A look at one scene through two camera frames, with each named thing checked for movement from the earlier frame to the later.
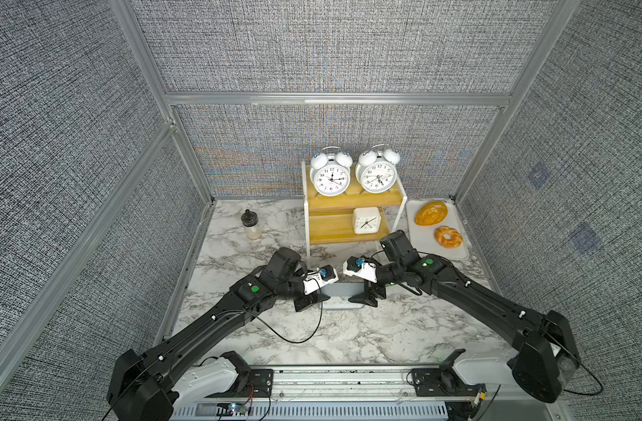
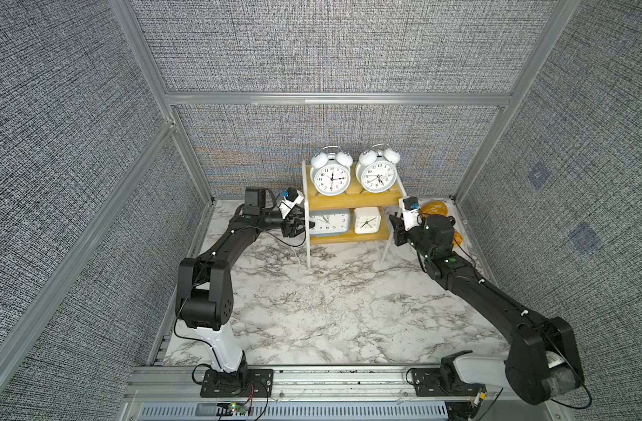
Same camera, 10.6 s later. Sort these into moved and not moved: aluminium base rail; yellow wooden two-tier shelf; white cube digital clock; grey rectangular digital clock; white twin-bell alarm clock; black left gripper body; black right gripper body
Moved: grey rectangular digital clock; black left gripper body; black right gripper body
Not moved: white cube digital clock; white twin-bell alarm clock; aluminium base rail; yellow wooden two-tier shelf
